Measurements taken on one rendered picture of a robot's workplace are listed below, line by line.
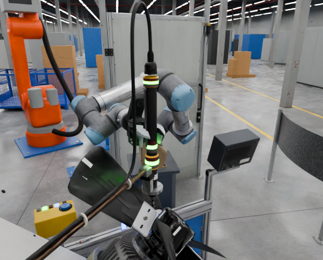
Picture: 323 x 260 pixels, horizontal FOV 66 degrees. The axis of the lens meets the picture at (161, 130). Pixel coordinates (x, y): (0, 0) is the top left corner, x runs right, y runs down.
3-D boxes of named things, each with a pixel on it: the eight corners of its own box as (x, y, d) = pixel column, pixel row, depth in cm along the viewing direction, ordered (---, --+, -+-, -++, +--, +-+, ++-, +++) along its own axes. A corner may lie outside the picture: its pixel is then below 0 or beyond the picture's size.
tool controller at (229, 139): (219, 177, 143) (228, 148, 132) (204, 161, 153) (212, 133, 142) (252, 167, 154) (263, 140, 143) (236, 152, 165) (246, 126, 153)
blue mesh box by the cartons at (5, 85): (-8, 113, 641) (-18, 74, 607) (11, 101, 759) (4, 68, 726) (28, 111, 654) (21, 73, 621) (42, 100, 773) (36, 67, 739)
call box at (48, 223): (38, 243, 103) (34, 223, 100) (37, 228, 112) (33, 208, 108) (78, 231, 110) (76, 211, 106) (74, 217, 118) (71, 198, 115)
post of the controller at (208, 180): (206, 201, 148) (208, 172, 142) (203, 198, 151) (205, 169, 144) (210, 199, 150) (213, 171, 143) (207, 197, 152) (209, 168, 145)
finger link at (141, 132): (150, 152, 73) (143, 141, 81) (150, 133, 71) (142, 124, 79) (140, 154, 72) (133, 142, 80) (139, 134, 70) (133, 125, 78)
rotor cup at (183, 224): (157, 269, 68) (189, 231, 69) (128, 229, 77) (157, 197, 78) (176, 272, 79) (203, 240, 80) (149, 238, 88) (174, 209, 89)
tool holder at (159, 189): (153, 201, 76) (152, 173, 73) (134, 195, 79) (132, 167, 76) (166, 187, 84) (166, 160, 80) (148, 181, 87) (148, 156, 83)
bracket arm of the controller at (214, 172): (208, 177, 143) (208, 172, 142) (205, 174, 145) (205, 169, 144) (239, 167, 153) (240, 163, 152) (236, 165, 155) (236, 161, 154)
